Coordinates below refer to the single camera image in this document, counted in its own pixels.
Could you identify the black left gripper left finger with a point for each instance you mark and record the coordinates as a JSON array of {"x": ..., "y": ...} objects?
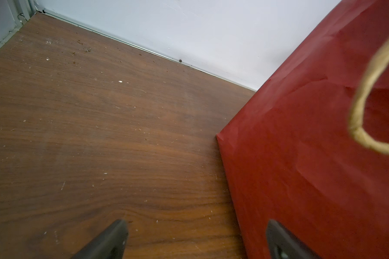
[{"x": 109, "y": 244}]

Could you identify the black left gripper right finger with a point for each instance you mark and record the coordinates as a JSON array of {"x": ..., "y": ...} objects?
[{"x": 283, "y": 244}]

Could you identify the red paper bag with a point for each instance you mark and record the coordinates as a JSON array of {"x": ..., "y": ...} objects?
[{"x": 287, "y": 153}]

